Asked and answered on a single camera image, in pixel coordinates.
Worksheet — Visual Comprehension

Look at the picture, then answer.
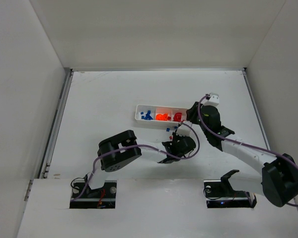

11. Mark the orange spiral lego piece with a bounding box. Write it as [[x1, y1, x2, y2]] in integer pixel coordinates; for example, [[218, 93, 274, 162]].
[[155, 114, 163, 120]]

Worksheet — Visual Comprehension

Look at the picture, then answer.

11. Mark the large blue curved lego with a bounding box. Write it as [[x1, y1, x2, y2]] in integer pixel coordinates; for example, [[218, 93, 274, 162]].
[[144, 111, 153, 120]]

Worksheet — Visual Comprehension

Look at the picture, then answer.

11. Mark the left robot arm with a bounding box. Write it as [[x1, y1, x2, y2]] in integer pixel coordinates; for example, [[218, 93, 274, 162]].
[[85, 130, 200, 189]]

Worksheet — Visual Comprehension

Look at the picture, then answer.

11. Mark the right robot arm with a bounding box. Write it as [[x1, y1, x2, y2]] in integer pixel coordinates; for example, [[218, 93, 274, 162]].
[[186, 102, 298, 207]]

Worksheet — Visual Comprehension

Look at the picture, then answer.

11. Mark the orange spiral piece in tray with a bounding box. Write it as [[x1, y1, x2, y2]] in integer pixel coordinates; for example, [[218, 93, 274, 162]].
[[163, 114, 171, 121]]

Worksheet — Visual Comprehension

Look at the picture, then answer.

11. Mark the white three-compartment tray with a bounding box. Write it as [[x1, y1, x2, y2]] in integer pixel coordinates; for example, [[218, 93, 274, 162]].
[[135, 105, 187, 128]]

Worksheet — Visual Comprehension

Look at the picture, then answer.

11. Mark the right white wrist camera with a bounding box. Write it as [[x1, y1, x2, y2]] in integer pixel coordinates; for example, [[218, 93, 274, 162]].
[[204, 93, 220, 107]]

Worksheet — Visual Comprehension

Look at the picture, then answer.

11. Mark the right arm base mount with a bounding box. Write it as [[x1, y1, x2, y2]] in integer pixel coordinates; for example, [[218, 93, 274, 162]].
[[203, 170, 257, 209]]

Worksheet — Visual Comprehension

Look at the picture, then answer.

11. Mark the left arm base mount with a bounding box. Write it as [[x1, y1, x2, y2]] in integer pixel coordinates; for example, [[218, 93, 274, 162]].
[[70, 175, 117, 209]]

